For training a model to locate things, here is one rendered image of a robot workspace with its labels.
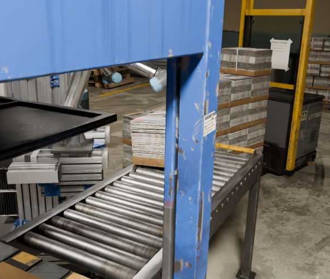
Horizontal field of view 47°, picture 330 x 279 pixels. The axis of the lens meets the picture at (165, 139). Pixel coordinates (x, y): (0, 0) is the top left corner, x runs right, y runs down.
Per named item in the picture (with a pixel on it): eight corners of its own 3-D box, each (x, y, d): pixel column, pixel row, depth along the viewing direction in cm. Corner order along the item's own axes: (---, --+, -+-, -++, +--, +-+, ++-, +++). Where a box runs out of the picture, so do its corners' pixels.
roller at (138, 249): (57, 224, 146) (56, 212, 144) (164, 261, 125) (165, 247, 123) (47, 230, 142) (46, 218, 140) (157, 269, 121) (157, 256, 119)
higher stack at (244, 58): (211, 176, 388) (220, 47, 350) (229, 169, 409) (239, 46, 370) (243, 188, 362) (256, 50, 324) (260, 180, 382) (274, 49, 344)
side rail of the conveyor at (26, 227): (175, 156, 243) (176, 138, 240) (183, 158, 241) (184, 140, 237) (0, 269, 130) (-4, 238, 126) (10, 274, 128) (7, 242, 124)
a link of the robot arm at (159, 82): (157, 90, 201) (175, 80, 199) (155, 94, 190) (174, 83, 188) (149, 77, 199) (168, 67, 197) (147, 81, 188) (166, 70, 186)
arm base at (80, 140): (57, 148, 211) (56, 131, 208) (61, 140, 225) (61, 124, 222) (85, 148, 212) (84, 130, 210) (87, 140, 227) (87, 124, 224)
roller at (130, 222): (80, 210, 157) (79, 199, 155) (181, 242, 136) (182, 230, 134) (71, 215, 153) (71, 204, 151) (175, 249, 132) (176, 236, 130)
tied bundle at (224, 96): (174, 104, 324) (174, 77, 317) (196, 100, 344) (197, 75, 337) (208, 112, 298) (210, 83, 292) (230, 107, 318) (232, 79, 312)
